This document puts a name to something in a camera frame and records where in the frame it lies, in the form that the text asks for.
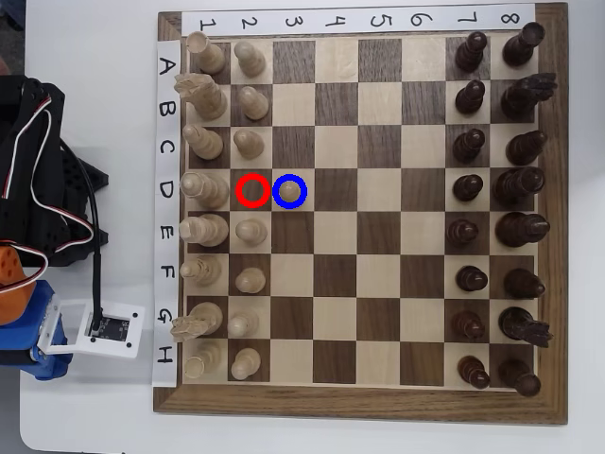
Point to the light wooden bishop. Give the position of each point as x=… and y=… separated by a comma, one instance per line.
x=203, y=270
x=205, y=142

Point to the black and orange robot arm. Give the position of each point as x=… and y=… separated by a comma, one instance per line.
x=42, y=156

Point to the dark wooden pawn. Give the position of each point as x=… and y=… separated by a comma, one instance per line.
x=474, y=372
x=468, y=145
x=470, y=52
x=468, y=325
x=462, y=232
x=468, y=188
x=470, y=97
x=471, y=279

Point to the light wooden queen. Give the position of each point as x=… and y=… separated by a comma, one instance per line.
x=208, y=189

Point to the dark wooden queen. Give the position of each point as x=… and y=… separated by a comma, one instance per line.
x=517, y=185

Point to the dark wooden king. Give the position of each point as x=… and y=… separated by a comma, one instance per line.
x=520, y=230

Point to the dark wooden bishop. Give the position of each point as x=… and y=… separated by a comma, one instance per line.
x=523, y=284
x=525, y=147

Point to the paper strip with letters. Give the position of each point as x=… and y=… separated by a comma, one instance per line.
x=165, y=307

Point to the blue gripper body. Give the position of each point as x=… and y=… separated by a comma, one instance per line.
x=19, y=352

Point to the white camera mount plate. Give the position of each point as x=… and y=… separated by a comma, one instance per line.
x=134, y=340

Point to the dark wooden knight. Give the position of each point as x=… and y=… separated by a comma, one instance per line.
x=522, y=97
x=520, y=324

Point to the light wooden pawn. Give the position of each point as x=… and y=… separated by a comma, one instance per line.
x=249, y=144
x=242, y=324
x=254, y=103
x=250, y=280
x=249, y=59
x=250, y=232
x=245, y=364
x=289, y=191

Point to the light wooden king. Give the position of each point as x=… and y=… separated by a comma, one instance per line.
x=205, y=230

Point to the paper strip with numbers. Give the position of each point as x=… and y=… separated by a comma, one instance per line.
x=307, y=14

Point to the dark wooden rook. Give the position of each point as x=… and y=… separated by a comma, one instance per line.
x=522, y=45
x=519, y=377

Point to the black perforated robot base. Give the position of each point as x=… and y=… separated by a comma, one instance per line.
x=99, y=179

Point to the light wooden knight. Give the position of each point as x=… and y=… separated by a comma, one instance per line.
x=208, y=97
x=205, y=317

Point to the light wooden rook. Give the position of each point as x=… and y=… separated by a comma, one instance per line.
x=203, y=359
x=208, y=54

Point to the wooden chessboard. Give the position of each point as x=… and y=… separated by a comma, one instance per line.
x=378, y=284

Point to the black camera circuit board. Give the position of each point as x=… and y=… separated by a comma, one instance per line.
x=115, y=328

